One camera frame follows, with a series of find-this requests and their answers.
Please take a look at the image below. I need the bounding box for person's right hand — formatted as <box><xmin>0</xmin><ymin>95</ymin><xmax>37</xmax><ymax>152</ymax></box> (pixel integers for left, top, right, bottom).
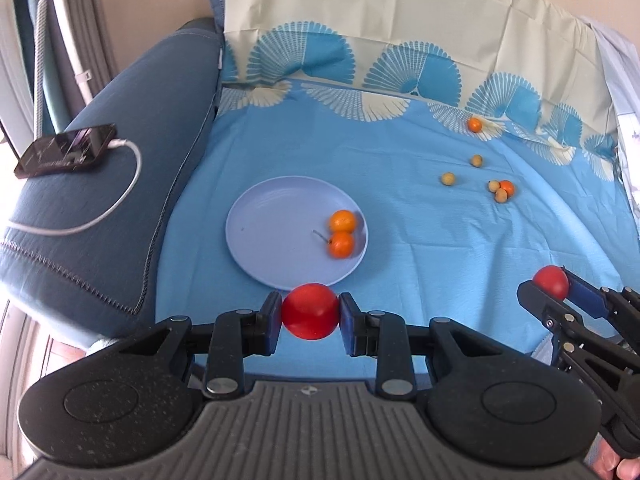
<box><xmin>592</xmin><ymin>437</ymin><xmax>640</xmax><ymax>480</ymax></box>

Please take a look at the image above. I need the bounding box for white pipe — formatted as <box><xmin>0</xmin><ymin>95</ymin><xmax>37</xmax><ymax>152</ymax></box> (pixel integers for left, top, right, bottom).
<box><xmin>49</xmin><ymin>0</ymin><xmax>95</xmax><ymax>107</ymax></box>

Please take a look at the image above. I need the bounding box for orange tomato on plate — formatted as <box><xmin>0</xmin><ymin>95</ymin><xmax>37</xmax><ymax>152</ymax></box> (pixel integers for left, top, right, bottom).
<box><xmin>313</xmin><ymin>230</ymin><xmax>356</xmax><ymax>260</ymax></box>
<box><xmin>329</xmin><ymin>209</ymin><xmax>358</xmax><ymax>235</ymax></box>

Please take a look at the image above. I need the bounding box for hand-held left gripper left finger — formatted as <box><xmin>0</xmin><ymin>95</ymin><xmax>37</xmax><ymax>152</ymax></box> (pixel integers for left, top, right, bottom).
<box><xmin>120</xmin><ymin>291</ymin><xmax>284</xmax><ymax>402</ymax></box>

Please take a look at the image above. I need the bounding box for upper orange tomato on plate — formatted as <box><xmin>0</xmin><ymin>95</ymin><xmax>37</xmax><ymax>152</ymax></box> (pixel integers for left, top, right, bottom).
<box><xmin>329</xmin><ymin>209</ymin><xmax>358</xmax><ymax>235</ymax></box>

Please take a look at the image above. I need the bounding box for pale blue cloth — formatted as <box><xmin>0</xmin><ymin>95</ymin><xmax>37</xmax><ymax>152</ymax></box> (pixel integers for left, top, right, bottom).
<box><xmin>580</xmin><ymin>14</ymin><xmax>640</xmax><ymax>221</ymax></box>

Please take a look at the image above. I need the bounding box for lower orange tomato on plate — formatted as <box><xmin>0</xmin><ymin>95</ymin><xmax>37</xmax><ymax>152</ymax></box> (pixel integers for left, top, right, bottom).
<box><xmin>313</xmin><ymin>230</ymin><xmax>356</xmax><ymax>260</ymax></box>

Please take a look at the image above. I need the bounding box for small red tomato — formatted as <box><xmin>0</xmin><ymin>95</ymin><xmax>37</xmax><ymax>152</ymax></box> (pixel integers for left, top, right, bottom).
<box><xmin>532</xmin><ymin>265</ymin><xmax>571</xmax><ymax>302</ymax></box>

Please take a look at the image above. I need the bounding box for grey braided hose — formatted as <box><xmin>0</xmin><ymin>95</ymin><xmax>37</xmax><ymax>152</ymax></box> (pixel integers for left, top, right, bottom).
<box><xmin>31</xmin><ymin>0</ymin><xmax>51</xmax><ymax>141</ymax></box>

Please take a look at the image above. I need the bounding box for blue sofa armrest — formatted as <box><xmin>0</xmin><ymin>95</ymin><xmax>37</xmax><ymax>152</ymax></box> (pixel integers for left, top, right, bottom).
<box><xmin>0</xmin><ymin>17</ymin><xmax>224</xmax><ymax>348</ymax></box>

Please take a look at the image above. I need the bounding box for black smartphone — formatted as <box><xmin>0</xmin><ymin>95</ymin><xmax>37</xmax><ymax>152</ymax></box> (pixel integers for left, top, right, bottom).
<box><xmin>13</xmin><ymin>124</ymin><xmax>118</xmax><ymax>180</ymax></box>

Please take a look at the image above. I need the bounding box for light blue plate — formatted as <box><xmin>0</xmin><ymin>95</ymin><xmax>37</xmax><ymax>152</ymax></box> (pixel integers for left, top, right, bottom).
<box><xmin>225</xmin><ymin>175</ymin><xmax>370</xmax><ymax>291</ymax></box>

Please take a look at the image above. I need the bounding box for blue fan-print bedsheet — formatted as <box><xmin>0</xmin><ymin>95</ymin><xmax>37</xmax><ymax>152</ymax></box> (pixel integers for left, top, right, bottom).
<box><xmin>155</xmin><ymin>0</ymin><xmax>640</xmax><ymax>391</ymax></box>

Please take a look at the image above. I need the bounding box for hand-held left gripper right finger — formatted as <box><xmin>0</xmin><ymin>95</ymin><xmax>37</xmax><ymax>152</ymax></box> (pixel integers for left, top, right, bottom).
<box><xmin>340</xmin><ymin>292</ymin><xmax>506</xmax><ymax>402</ymax></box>

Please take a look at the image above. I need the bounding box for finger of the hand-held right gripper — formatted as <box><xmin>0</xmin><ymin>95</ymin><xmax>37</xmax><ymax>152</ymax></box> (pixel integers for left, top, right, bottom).
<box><xmin>564</xmin><ymin>269</ymin><xmax>609</xmax><ymax>319</ymax></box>
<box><xmin>517</xmin><ymin>281</ymin><xmax>584</xmax><ymax>334</ymax></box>

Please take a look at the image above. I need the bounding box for large red tomato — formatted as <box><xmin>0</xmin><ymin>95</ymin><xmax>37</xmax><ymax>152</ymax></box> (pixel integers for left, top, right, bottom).
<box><xmin>281</xmin><ymin>283</ymin><xmax>341</xmax><ymax>341</ymax></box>

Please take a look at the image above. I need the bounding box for white charging cable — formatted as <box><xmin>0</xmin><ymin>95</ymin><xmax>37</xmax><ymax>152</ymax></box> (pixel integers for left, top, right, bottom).
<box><xmin>7</xmin><ymin>138</ymin><xmax>143</xmax><ymax>237</ymax></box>

